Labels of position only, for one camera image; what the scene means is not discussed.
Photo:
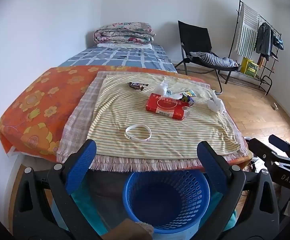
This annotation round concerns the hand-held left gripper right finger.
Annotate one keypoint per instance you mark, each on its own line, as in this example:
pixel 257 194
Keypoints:
pixel 211 165

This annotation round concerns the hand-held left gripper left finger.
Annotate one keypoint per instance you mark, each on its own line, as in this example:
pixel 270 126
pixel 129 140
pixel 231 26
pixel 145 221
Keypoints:
pixel 83 162

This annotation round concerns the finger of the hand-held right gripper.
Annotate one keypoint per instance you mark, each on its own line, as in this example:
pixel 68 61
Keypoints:
pixel 279 142
pixel 262 150

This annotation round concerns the blue plastic basket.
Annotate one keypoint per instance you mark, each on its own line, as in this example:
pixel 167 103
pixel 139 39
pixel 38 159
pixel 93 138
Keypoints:
pixel 166 200

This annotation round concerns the small floor debris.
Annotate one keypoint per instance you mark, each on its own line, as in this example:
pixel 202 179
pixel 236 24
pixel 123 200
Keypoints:
pixel 274 106

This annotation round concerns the teal cloth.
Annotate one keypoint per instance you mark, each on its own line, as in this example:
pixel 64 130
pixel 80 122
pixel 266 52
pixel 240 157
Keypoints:
pixel 82 202

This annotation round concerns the checked fringed cloth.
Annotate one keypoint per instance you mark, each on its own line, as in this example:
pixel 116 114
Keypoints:
pixel 77 120

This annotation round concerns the white wristband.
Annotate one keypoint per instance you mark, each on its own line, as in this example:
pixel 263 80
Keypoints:
pixel 138 133

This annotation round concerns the white plastic bag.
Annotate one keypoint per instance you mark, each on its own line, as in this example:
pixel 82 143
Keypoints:
pixel 216 103

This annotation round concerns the colourful snack wrapper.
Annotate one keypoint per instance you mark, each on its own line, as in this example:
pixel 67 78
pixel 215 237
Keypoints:
pixel 187 98

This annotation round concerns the orange floral sheet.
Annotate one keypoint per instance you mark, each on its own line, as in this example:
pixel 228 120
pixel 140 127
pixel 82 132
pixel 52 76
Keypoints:
pixel 42 105

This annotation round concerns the red tissue pack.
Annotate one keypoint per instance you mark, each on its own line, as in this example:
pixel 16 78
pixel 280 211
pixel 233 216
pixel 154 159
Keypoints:
pixel 166 105

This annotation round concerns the black clothes rack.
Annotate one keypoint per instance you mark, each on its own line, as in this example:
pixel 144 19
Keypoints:
pixel 267 62

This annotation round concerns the yellow crate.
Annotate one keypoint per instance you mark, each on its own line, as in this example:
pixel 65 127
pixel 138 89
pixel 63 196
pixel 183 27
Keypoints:
pixel 250 67

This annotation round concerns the brown cardboard piece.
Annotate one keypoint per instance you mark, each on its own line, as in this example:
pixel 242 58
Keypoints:
pixel 128 230

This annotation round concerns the crumpled white tissue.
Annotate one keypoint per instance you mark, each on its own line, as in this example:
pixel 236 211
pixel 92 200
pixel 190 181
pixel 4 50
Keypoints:
pixel 162 88

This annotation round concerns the brown candy wrapper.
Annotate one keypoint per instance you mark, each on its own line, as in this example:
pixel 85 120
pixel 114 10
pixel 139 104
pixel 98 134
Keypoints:
pixel 136 86

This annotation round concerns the blue garment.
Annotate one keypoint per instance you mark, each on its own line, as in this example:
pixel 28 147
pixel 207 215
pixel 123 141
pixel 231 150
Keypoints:
pixel 279 43

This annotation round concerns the dark jacket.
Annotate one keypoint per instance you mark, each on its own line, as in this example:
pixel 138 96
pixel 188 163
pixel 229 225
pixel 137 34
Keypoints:
pixel 263 41

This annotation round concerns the striped garment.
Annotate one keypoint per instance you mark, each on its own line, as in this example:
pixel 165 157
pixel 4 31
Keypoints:
pixel 213 59

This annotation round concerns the blue plaid bed sheet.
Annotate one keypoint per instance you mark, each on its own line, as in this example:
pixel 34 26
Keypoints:
pixel 120 56

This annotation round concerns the green striped towel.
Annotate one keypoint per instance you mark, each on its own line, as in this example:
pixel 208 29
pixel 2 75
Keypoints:
pixel 247 31

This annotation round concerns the black folding chair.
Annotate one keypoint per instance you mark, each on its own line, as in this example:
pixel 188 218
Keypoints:
pixel 197 42

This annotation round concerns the folded floral quilt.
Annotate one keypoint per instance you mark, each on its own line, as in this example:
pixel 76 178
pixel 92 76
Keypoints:
pixel 125 33

